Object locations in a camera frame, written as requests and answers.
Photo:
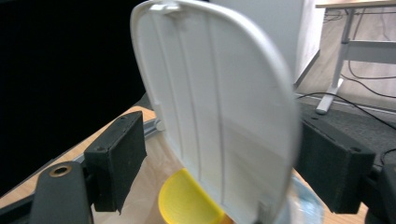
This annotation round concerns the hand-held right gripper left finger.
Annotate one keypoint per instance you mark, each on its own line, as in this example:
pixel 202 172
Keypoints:
pixel 118 155

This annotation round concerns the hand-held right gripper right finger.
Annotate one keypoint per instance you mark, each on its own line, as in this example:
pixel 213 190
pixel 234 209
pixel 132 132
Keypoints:
pixel 330 174

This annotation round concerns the translucent plastic trash bag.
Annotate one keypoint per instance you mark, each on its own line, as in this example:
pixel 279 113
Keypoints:
pixel 306 205

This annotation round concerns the yellow lidded snack can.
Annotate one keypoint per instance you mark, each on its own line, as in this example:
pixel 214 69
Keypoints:
pixel 186 202

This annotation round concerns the white cabinet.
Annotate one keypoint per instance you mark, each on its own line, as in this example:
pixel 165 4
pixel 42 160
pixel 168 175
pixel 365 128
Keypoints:
pixel 292 31

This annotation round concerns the white metal frame desk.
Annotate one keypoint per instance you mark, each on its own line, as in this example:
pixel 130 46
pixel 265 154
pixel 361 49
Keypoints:
pixel 367 49

